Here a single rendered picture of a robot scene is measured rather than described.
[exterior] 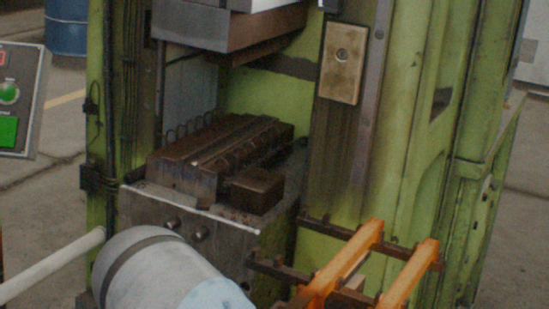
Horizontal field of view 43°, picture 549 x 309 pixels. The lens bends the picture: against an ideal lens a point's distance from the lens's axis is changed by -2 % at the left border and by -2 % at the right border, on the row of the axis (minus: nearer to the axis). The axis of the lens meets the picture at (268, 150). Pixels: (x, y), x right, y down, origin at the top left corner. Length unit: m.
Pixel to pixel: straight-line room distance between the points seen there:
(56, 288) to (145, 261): 2.32
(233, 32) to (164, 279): 0.94
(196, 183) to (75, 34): 4.66
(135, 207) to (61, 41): 4.65
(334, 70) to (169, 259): 0.94
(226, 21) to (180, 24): 0.12
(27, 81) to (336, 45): 0.76
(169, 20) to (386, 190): 0.62
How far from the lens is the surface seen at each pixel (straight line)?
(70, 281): 3.06
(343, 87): 1.56
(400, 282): 1.27
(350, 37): 1.54
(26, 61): 1.82
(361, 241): 1.37
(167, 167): 1.70
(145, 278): 0.68
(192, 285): 0.66
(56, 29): 6.30
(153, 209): 1.69
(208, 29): 1.55
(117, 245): 0.73
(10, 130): 1.79
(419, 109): 1.55
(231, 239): 1.60
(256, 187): 1.60
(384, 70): 1.55
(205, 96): 2.03
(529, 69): 6.79
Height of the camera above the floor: 1.65
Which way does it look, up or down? 22 degrees down
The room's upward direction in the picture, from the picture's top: 6 degrees clockwise
